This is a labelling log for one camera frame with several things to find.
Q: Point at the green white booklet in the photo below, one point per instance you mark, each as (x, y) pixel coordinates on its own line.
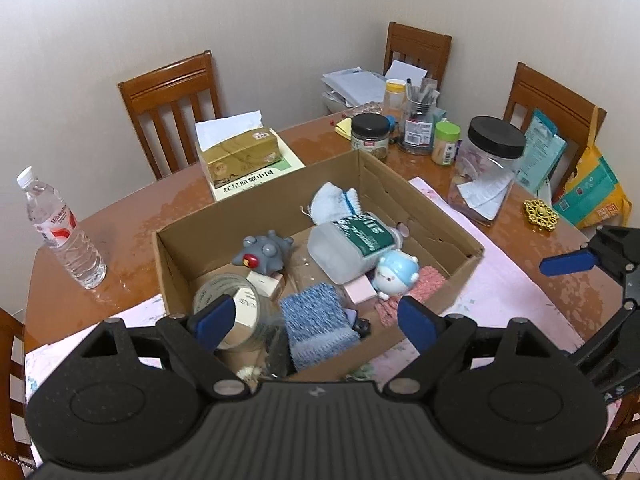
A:
(280, 170)

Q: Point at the yellow sticky notes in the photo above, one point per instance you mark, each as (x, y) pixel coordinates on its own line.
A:
(345, 128)

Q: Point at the gold ornate coaster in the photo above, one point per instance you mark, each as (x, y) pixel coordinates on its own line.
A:
(541, 215)

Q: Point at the wooden chair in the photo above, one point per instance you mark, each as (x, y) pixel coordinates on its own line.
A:
(170, 90)
(10, 390)
(545, 90)
(420, 42)
(634, 425)

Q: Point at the clear plastic jar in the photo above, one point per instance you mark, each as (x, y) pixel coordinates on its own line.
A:
(270, 321)

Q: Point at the teal plastic packet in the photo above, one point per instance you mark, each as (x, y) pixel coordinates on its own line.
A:
(540, 150)

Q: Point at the clear plastic water bottle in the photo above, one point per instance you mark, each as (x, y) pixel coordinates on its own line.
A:
(62, 230)

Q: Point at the pink knitted sock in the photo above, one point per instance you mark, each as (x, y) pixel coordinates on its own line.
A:
(430, 285)

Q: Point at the glass pen holder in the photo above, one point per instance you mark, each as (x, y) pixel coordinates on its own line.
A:
(419, 120)

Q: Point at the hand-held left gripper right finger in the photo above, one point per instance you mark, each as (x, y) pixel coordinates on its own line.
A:
(419, 322)

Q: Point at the white card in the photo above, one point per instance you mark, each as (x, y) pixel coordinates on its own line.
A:
(405, 70)

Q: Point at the small black lid jar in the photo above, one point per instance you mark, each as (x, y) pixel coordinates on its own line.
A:
(370, 137)

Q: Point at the brown wooden desktop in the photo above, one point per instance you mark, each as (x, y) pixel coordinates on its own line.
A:
(150, 200)

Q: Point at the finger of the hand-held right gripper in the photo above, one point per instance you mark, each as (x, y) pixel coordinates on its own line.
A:
(567, 263)
(612, 335)

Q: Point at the white knitted blue stripe sock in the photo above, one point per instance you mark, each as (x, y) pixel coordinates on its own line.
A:
(330, 202)

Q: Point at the grey rubber toy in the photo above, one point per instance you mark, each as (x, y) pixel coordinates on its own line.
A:
(262, 252)

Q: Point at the brown cardboard box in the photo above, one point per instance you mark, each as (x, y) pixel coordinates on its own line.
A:
(435, 240)

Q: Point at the white translucent plastic bottle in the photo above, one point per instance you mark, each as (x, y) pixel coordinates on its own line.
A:
(345, 250)

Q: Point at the yellow green bag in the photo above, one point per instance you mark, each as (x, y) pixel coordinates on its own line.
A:
(597, 190)

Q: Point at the small pink box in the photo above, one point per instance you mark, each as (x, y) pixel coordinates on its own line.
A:
(359, 291)

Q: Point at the large clear tape roll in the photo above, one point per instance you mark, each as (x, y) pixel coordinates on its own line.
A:
(245, 305)

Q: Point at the stack of white papers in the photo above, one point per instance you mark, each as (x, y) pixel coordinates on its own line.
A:
(355, 85)

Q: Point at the pink floral cloth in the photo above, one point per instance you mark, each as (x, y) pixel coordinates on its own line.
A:
(500, 290)

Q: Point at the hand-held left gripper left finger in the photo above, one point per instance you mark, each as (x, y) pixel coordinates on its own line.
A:
(215, 317)

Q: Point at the green lid spice jar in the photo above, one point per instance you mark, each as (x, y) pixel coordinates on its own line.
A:
(445, 145)

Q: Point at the small beige box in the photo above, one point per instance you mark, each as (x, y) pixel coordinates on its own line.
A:
(265, 286)

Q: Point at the blue white round toy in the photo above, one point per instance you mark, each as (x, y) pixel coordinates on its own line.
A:
(395, 275)

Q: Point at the large clear black lid jar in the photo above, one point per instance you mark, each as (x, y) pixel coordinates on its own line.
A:
(492, 160)

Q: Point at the blue fuzzy sock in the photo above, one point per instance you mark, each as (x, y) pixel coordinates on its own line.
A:
(317, 325)

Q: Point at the gold green tissue box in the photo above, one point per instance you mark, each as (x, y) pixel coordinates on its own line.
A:
(240, 157)

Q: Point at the yellow lid plastic jar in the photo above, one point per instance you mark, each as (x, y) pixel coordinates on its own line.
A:
(395, 100)

